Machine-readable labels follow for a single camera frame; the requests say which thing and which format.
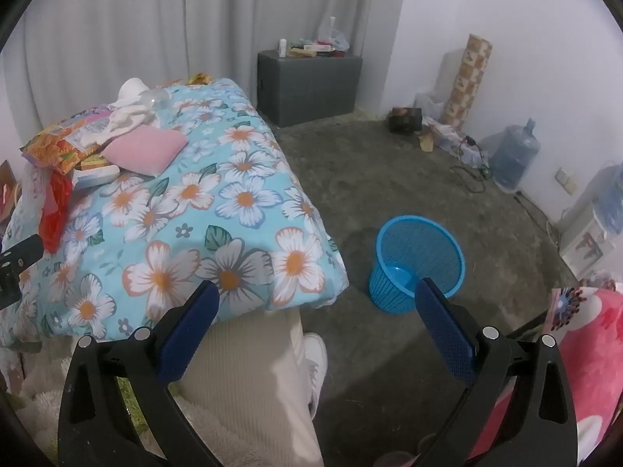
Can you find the blue water jug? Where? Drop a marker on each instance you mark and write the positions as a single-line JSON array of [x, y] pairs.
[[516, 155], [611, 194]]

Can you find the white plastic bag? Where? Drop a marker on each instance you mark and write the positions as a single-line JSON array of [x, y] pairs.
[[429, 104]]

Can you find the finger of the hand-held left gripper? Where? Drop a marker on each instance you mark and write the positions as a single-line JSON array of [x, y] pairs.
[[22, 252]]

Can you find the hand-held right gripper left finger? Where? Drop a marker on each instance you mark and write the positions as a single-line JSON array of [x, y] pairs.
[[197, 323]]

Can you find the dark box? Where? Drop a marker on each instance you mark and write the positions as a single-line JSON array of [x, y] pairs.
[[405, 119]]

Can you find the blue plastic basket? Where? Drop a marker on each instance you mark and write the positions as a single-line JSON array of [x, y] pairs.
[[389, 282]]

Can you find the pink sponge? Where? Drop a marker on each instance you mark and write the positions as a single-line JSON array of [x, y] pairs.
[[146, 148]]

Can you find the red packet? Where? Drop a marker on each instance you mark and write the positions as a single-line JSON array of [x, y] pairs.
[[53, 214]]

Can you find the grey cabinet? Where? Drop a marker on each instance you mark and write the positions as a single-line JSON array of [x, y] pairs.
[[311, 87]]

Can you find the small yellow box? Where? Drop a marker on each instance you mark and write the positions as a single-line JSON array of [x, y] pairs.
[[92, 161]]

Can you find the grey curtain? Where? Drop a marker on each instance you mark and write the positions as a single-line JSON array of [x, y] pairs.
[[146, 19]]

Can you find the orange snack packet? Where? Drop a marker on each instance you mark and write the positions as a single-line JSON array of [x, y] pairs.
[[53, 148]]

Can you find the shiny yellow packet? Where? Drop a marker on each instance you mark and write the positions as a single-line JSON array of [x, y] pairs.
[[200, 79]]

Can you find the pink floral blanket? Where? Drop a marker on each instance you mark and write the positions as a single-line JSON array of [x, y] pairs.
[[598, 350]]

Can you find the small white bottle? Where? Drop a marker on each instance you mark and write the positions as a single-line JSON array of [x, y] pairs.
[[283, 48]]

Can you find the clutter of small boxes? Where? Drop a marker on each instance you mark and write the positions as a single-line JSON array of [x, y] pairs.
[[309, 50]]

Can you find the white cup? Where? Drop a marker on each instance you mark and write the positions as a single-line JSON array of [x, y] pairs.
[[131, 88]]

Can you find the blue floral blanket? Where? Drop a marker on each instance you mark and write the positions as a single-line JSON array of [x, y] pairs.
[[233, 194]]

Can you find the person's white trouser leg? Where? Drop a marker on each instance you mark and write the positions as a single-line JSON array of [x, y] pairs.
[[253, 374]]

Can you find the white water dispenser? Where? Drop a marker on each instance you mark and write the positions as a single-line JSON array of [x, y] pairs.
[[584, 243]]

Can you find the wall socket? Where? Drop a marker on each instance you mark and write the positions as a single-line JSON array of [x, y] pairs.
[[566, 181]]

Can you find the person's white shoe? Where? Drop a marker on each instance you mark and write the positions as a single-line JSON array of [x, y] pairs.
[[315, 355]]

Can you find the white crumpled tissue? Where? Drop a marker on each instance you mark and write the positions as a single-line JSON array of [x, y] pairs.
[[124, 119]]

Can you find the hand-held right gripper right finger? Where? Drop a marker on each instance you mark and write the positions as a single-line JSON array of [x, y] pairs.
[[445, 331]]

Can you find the pile of plastic sheets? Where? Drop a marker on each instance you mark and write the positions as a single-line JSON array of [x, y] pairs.
[[450, 136]]

